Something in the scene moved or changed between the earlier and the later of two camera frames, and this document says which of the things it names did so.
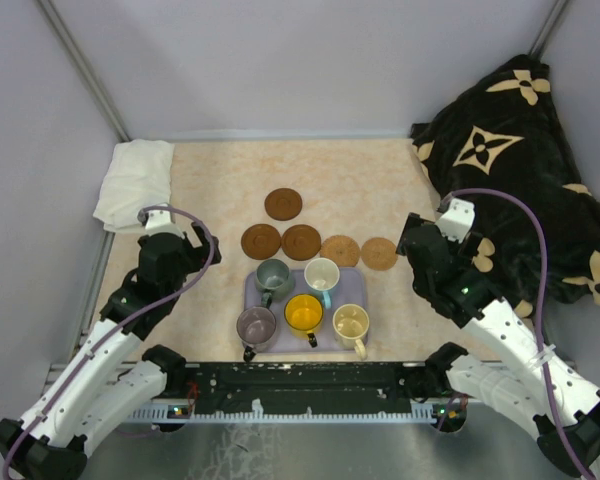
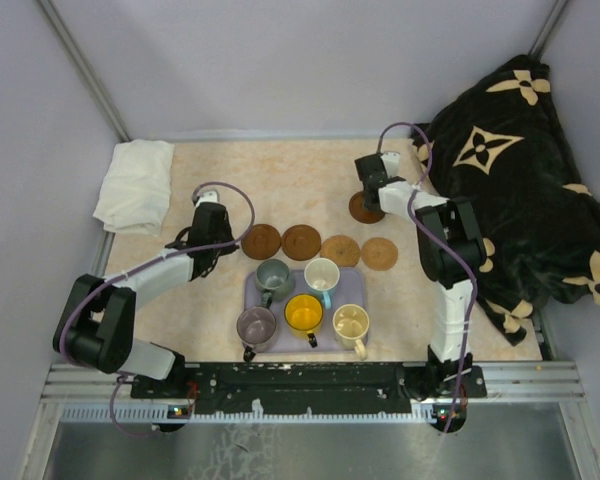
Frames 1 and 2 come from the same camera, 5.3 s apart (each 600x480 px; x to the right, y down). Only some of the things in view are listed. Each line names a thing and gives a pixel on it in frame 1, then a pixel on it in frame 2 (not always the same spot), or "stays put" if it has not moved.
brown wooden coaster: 301,242 stays put
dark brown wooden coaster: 283,204 to 362,214
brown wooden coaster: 261,241 stays put
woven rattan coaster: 342,249 stays put
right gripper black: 463,251 to 369,207
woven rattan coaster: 379,254 stays put
